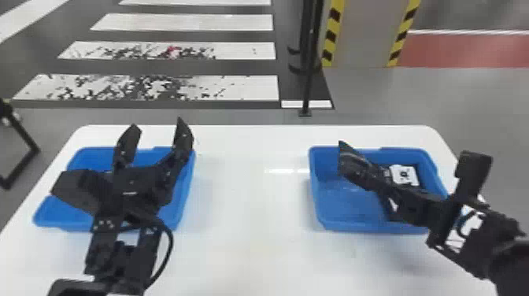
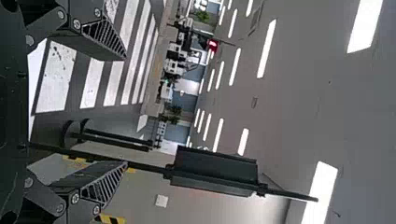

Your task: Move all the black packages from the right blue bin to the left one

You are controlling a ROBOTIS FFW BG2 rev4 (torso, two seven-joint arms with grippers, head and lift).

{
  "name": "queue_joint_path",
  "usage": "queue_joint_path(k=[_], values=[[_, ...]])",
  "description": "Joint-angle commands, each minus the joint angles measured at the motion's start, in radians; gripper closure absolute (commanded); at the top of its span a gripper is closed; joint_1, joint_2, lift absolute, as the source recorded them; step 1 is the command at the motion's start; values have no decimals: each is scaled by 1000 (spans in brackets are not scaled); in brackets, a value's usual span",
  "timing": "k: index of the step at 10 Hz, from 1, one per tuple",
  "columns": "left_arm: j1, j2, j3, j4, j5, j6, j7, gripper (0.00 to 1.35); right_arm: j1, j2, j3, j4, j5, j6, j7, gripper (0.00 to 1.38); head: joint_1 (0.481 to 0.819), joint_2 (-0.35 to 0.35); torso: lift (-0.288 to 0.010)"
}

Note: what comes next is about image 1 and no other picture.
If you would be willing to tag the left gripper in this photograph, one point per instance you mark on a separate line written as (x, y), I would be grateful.
(138, 186)

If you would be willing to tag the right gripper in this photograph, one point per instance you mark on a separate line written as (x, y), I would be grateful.
(415, 204)

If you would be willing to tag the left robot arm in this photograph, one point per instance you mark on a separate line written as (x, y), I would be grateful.
(109, 252)

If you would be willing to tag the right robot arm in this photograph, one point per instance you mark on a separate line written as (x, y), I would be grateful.
(492, 244)

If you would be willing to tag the blue tray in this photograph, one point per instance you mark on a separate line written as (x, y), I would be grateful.
(347, 202)
(74, 206)

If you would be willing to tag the black part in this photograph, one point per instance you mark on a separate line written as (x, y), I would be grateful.
(404, 174)

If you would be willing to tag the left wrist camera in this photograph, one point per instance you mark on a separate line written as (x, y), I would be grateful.
(78, 190)

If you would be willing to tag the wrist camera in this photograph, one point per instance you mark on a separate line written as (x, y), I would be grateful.
(78, 190)
(473, 171)

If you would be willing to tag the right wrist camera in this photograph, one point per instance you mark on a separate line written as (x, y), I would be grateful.
(473, 171)

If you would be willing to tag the black post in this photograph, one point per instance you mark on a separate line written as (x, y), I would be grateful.
(308, 58)

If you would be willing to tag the striped post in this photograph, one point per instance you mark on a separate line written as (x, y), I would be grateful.
(363, 33)

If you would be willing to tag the black metal frame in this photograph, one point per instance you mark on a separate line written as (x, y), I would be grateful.
(16, 136)

